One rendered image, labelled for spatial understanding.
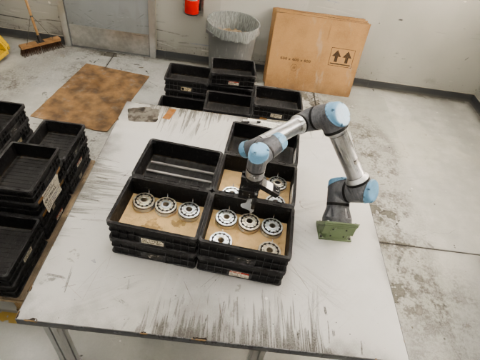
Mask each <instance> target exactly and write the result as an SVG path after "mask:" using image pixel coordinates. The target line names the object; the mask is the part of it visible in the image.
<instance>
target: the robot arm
mask: <svg viewBox="0 0 480 360"><path fill-rule="evenodd" d="M349 116H350V113H349V110H348V108H347V106H346V105H345V104H344V103H342V102H340V101H331V102H329V103H326V104H320V105H316V106H311V107H309V108H307V109H305V110H303V111H301V112H299V113H297V114H296V115H294V116H292V117H291V119H290V120H289V121H287V122H285V123H283V124H281V125H279V126H277V127H275V128H273V129H271V130H269V131H267V132H265V133H263V134H261V135H259V136H257V137H255V138H253V139H251V140H246V141H243V142H241V143H240V144H239V153H240V155H241V156H242V157H243V158H248V160H247V165H246V171H242V175H241V183H240V187H239V194H238V198H242V199H247V201H246V203H243V204H241V207H242V208H244V209H247V210H249V211H250V214H251V213H252V212H253V211H254V207H255V203H256V200H257V198H258V194H259V191H260V189H261V190H262V191H264V192H266V193H268V194H269V195H271V196H273V197H274V198H276V197H278V196H280V188H279V187H278V186H276V185H275V184H273V183H271V182H270V181H268V180H266V179H265V178H264V173H265V170H266V165H267V164H268V163H269V162H270V161H271V160H272V159H273V158H275V157H276V156H277V155H278V154H280V153H281V152H282V151H283V150H284V149H285V148H286V147H287V145H288V141H287V140H288V139H290V138H291V137H293V136H296V135H297V134H304V133H306V132H308V131H318V130H322V131H323V133H324V135H325V136H327V137H329V138H330V140H331V143H332V145H333V147H334V150H335V152H336V155H337V156H338V159H339V161H340V163H341V166H342V168H343V170H344V173H345V175H346V177H345V176H343V177H334V178H332V179H329V182H328V186H327V189H328V190H327V200H326V209H325V211H324V214H323V216H322V221H327V220H329V221H335V222H342V223H350V224H352V218H351V213H350V210H349V204H350V203H365V204H366V203H372V202H374V201H375V200H376V198H377V196H378V194H379V184H378V182H377V180H375V179H370V176H369V174H368V173H366V172H364V170H363V168H362V166H361V163H360V161H359V158H358V156H357V154H356V151H355V148H354V145H353V144H352V142H351V139H350V136H349V133H348V131H347V129H348V127H349V122H350V117H349Z"/></svg>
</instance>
